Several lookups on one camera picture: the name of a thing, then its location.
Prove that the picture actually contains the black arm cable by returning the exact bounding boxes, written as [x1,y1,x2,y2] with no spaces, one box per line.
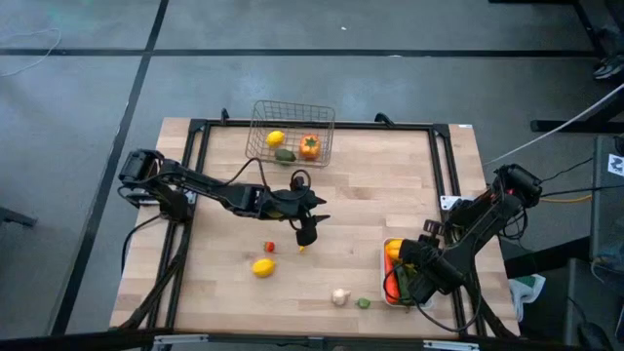
[214,156,269,191]

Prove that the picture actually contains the wire mesh basket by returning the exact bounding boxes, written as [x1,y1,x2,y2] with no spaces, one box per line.
[244,99,336,170]

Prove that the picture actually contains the black furniture foot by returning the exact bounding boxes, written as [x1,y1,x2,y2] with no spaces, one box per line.
[0,206,39,229]

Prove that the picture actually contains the white floor cable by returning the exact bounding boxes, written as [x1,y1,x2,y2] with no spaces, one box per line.
[0,27,63,79]

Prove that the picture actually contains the dark green pepper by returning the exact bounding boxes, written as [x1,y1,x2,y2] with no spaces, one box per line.
[395,262,415,307]

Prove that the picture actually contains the person's shoe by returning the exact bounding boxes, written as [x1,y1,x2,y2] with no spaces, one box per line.
[592,52,624,82]

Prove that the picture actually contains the grey cabinet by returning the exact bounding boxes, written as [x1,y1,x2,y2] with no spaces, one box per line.
[589,135,624,264]

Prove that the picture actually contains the yellow cable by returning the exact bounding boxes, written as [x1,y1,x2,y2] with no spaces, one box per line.
[539,193,594,205]

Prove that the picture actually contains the white plastic bin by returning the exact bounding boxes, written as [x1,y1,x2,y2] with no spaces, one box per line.
[378,236,435,311]

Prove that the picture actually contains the large yellow lemon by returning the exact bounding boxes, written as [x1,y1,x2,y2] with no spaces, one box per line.
[251,257,278,280]

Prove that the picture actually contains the silver aluminium bracket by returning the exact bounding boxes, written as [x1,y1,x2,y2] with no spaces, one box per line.
[422,339,483,351]
[152,332,210,351]

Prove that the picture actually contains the white and green cloth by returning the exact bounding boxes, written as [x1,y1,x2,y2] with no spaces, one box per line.
[507,273,547,323]

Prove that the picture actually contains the black aluminium table frame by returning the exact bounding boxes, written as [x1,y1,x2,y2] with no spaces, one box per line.
[110,116,519,351]

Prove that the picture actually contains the white corner bracket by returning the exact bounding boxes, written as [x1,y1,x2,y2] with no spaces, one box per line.
[439,194,464,212]

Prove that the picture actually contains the black furniture frame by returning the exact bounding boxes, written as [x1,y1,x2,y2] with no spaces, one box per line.
[487,0,624,136]

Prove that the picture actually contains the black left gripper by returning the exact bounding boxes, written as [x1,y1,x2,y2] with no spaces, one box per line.
[251,184,332,227]

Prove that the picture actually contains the orange carrot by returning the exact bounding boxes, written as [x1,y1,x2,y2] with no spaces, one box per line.
[384,257,402,306]

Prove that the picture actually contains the white thick cable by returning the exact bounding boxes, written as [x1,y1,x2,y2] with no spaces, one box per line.
[482,82,624,168]

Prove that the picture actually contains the yellow bell pepper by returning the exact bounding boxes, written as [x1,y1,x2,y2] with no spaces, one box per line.
[384,238,405,262]

